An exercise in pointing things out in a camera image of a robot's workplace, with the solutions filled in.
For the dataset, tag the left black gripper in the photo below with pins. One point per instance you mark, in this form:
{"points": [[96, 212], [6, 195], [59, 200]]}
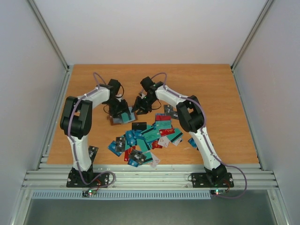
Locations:
{"points": [[125, 108]]}

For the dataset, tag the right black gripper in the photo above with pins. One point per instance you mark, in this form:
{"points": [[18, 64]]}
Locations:
{"points": [[142, 104]]}

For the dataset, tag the brown leather card holder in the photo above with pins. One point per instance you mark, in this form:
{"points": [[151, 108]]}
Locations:
{"points": [[118, 120]]}

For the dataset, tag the teal striped card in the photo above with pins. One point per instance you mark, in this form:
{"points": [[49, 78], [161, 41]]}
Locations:
{"points": [[126, 117]]}

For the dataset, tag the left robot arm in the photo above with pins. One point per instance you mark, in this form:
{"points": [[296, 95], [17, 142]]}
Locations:
{"points": [[76, 122]]}

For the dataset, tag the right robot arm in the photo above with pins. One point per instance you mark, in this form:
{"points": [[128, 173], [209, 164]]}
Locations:
{"points": [[192, 120]]}

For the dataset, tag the dark red card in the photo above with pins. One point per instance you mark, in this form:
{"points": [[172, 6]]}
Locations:
{"points": [[162, 117]]}

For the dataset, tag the black plain card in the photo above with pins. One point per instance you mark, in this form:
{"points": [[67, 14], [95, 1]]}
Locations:
{"points": [[139, 126]]}

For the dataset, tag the black card top upper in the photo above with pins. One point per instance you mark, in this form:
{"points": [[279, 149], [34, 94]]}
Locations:
{"points": [[168, 110]]}

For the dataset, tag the teal card pile bottom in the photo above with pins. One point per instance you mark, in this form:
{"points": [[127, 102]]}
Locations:
{"points": [[154, 140]]}

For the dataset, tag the blue card pile centre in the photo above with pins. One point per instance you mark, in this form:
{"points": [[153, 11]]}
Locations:
{"points": [[130, 138]]}

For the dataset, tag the black vip card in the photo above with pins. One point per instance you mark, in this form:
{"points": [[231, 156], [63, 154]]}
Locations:
{"points": [[92, 152], [120, 144], [136, 158]]}

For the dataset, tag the red gold VIP card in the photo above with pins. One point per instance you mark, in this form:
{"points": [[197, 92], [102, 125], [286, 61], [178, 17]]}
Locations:
{"points": [[165, 132]]}

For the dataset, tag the blue card left edge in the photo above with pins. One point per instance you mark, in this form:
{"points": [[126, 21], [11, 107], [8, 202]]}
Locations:
{"points": [[112, 148]]}

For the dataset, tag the black VIP card far left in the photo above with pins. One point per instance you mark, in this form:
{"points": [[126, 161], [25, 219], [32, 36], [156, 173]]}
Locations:
{"points": [[92, 152]]}

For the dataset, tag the black VIP card bottom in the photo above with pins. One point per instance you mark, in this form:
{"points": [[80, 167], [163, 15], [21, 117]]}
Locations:
{"points": [[136, 158]]}

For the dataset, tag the blue card right upper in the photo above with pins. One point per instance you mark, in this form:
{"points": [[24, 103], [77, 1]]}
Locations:
{"points": [[192, 143]]}

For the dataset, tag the left controller board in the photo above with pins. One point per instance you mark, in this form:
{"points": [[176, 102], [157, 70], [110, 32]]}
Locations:
{"points": [[89, 193]]}

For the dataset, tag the controller board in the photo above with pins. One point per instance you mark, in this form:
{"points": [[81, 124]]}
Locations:
{"points": [[218, 192], [89, 193]]}

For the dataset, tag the right controller board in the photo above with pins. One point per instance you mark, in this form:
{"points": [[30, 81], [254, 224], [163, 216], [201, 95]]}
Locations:
{"points": [[218, 192]]}

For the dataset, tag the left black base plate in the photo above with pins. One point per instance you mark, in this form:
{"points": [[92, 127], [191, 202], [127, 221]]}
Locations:
{"points": [[88, 179]]}

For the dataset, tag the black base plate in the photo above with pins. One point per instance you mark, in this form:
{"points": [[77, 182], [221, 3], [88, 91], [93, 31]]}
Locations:
{"points": [[88, 179], [203, 180]]}

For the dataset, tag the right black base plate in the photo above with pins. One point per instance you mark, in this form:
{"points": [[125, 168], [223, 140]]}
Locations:
{"points": [[203, 180]]}

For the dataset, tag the aluminium frame rails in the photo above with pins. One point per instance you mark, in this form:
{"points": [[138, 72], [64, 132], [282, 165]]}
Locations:
{"points": [[162, 177]]}

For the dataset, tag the grey slotted cable duct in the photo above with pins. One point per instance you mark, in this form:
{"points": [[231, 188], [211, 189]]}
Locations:
{"points": [[123, 195]]}

